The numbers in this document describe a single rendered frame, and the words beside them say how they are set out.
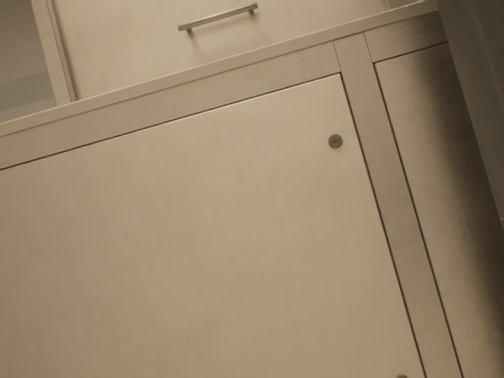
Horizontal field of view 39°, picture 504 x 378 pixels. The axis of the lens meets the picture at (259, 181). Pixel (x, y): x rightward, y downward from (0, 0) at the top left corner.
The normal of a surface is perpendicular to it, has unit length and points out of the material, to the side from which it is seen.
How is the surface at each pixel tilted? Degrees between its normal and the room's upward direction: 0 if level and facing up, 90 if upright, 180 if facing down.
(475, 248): 90
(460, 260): 90
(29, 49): 90
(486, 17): 90
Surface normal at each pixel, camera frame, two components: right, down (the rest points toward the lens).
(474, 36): -0.97, 0.25
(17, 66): -0.10, -0.05
